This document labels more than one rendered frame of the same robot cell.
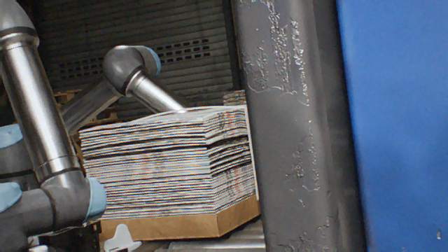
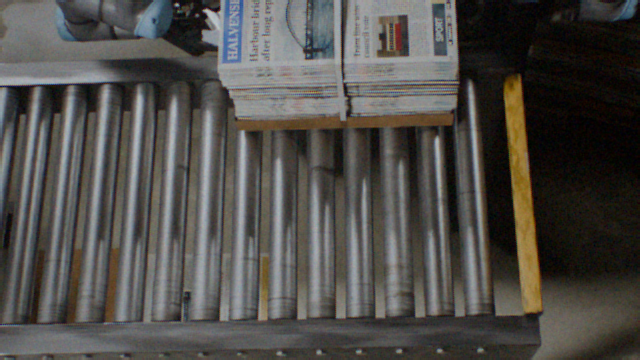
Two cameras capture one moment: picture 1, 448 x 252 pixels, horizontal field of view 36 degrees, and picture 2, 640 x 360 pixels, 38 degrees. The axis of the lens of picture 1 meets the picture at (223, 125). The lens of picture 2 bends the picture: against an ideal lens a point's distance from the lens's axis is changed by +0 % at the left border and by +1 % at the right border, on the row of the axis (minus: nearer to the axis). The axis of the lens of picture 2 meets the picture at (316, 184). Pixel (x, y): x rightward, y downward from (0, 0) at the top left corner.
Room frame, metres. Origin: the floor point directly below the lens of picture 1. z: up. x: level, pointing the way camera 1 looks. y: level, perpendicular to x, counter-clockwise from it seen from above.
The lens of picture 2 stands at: (1.16, -0.70, 2.27)
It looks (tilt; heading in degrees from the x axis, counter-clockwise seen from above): 67 degrees down; 74
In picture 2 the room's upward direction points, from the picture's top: 11 degrees counter-clockwise
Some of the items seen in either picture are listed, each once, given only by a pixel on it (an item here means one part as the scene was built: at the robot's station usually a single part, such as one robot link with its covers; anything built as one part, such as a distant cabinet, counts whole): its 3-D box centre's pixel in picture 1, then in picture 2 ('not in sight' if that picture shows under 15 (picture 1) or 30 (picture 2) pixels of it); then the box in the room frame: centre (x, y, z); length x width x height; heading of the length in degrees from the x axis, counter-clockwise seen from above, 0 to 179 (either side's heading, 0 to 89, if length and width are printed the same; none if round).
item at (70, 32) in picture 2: not in sight; (89, 20); (1.10, 0.37, 0.82); 0.11 x 0.08 x 0.09; 154
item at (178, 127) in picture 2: not in sight; (174, 199); (1.10, -0.02, 0.77); 0.47 x 0.05 x 0.05; 64
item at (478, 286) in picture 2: not in sight; (471, 191); (1.56, -0.25, 0.77); 0.47 x 0.05 x 0.05; 64
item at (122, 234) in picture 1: (123, 239); (224, 37); (1.31, 0.22, 0.82); 0.09 x 0.03 x 0.06; 127
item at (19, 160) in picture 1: (10, 148); not in sight; (2.04, 0.63, 0.98); 0.13 x 0.12 x 0.14; 161
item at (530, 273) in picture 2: not in sight; (522, 188); (1.63, -0.29, 0.81); 0.43 x 0.03 x 0.02; 64
